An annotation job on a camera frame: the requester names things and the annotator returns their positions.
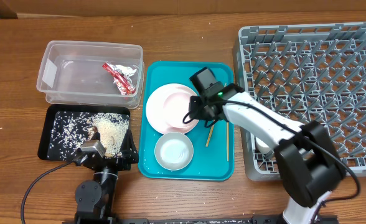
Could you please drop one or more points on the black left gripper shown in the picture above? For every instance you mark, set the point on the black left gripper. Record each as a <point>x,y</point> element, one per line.
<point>129,155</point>

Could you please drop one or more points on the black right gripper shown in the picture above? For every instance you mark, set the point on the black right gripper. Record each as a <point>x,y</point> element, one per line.
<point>193,113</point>

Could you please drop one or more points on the grey bowl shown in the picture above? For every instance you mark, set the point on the grey bowl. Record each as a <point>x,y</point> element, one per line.
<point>174,151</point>

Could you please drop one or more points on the red foil wrapper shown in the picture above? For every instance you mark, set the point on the red foil wrapper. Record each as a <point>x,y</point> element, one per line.
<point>122,77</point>

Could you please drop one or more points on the pink bowl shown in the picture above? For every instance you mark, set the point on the pink bowl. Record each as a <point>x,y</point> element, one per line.
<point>176,106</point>

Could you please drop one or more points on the white cylindrical cup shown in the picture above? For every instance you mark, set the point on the white cylindrical cup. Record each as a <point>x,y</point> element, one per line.
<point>263,147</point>

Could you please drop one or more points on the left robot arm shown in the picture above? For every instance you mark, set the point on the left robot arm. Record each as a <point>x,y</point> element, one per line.
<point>95,197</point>

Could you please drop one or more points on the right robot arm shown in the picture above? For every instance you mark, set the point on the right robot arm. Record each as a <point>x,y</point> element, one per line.
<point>307,160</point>

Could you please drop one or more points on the black food waste tray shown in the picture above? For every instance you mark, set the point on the black food waste tray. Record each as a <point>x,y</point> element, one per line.
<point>66,127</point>

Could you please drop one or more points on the wooden chopstick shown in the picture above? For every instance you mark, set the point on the wooden chopstick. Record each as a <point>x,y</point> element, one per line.
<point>209,136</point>

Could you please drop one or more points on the teal plastic tray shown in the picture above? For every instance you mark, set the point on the teal plastic tray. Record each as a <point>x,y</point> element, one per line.
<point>213,162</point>

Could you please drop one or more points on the white round plate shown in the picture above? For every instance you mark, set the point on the white round plate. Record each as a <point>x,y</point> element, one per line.
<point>154,108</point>

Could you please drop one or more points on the clear plastic bin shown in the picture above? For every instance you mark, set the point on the clear plastic bin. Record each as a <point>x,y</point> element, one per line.
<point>71,72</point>

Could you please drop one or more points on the grey dish rack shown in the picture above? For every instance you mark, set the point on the grey dish rack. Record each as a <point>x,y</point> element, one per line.
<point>310,72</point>

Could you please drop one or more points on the black table edge frame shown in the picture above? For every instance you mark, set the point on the black table edge frame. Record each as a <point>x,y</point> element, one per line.
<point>256,219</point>

